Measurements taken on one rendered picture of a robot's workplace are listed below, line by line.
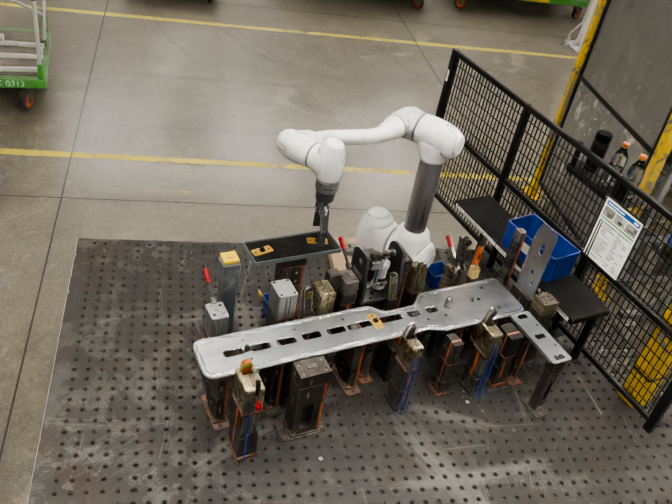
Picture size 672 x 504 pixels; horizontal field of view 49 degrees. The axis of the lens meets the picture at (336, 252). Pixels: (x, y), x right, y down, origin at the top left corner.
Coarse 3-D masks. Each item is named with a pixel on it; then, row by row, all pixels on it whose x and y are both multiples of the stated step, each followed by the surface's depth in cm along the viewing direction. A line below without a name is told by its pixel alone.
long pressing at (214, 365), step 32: (448, 288) 307; (480, 288) 311; (320, 320) 280; (352, 320) 283; (416, 320) 288; (448, 320) 291; (480, 320) 295; (256, 352) 261; (288, 352) 263; (320, 352) 266
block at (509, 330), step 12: (504, 324) 298; (504, 336) 296; (516, 336) 293; (504, 348) 296; (516, 348) 297; (492, 360) 306; (504, 360) 300; (492, 372) 306; (504, 372) 306; (492, 384) 307; (504, 384) 310
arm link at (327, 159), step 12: (324, 144) 265; (336, 144) 264; (312, 156) 269; (324, 156) 265; (336, 156) 264; (312, 168) 271; (324, 168) 267; (336, 168) 267; (324, 180) 271; (336, 180) 272
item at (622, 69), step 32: (608, 0) 484; (640, 0) 451; (608, 32) 485; (640, 32) 449; (576, 64) 518; (608, 64) 483; (640, 64) 448; (576, 96) 522; (608, 96) 482; (640, 96) 447; (576, 128) 520; (608, 128) 481; (640, 128) 448; (544, 160) 562; (608, 160) 480; (576, 192) 518; (576, 224) 521
